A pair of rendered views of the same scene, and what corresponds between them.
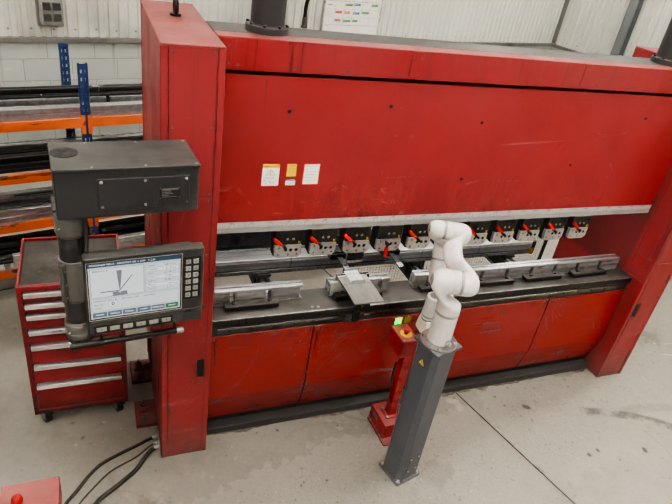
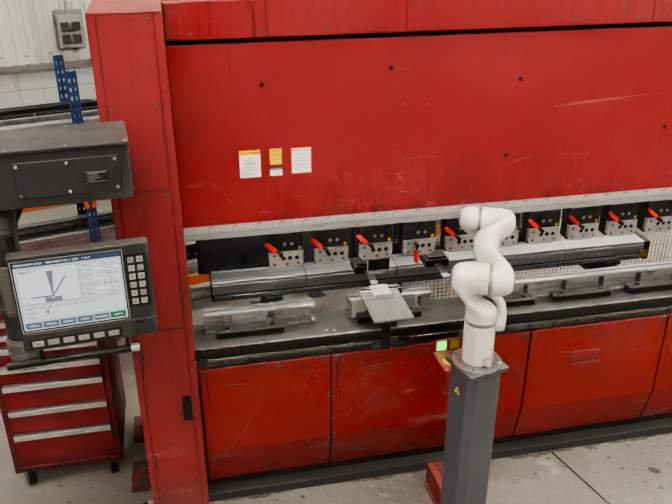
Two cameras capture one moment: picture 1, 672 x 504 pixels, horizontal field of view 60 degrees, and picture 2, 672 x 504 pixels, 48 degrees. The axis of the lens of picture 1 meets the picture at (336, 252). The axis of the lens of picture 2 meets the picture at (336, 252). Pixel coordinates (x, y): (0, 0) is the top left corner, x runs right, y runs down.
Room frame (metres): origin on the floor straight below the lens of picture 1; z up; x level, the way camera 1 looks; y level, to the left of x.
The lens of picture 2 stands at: (-0.14, -0.65, 2.69)
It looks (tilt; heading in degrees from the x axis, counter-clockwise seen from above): 26 degrees down; 14
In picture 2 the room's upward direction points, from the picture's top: straight up
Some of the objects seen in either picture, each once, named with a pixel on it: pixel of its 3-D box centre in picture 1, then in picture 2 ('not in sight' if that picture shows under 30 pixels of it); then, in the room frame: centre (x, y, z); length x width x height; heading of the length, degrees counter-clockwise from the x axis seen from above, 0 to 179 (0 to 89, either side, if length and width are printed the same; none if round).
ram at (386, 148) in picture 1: (478, 156); (526, 124); (3.19, -0.70, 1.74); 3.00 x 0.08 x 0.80; 116
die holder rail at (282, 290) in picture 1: (258, 292); (259, 315); (2.67, 0.39, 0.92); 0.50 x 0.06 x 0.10; 116
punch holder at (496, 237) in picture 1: (500, 228); (579, 220); (3.32, -0.99, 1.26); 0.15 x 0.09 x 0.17; 116
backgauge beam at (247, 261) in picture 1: (388, 252); (438, 264); (3.35, -0.34, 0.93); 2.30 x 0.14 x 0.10; 116
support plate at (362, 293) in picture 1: (360, 289); (386, 305); (2.77, -0.17, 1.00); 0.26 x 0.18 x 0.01; 26
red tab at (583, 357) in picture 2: (491, 327); (585, 357); (3.20, -1.10, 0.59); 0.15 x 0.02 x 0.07; 116
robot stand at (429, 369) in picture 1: (417, 410); (466, 460); (2.42, -0.60, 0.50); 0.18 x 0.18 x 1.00; 40
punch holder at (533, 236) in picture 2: (474, 229); (540, 223); (3.24, -0.81, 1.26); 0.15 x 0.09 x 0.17; 116
